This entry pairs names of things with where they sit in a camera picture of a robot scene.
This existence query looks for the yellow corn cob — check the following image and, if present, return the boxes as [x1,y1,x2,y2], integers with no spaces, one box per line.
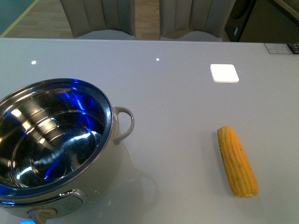
[217,126,259,197]

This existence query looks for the steel electric cooking pot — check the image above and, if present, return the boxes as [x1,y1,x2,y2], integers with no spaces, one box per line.
[0,78,135,224]

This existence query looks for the right beige upholstered chair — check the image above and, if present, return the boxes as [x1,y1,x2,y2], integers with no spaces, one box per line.
[159,0,235,42]

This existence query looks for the beige upholstered chair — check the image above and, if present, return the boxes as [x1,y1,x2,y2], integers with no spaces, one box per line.
[60,0,135,40]
[159,0,235,42]

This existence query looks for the left beige upholstered chair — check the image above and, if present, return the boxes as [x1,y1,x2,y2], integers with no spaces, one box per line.
[60,0,135,40]

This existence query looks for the black washing machine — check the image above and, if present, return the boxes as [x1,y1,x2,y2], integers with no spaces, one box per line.
[225,0,256,42]

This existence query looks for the table label sticker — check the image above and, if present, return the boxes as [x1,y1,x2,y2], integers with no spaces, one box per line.
[264,43,299,54]

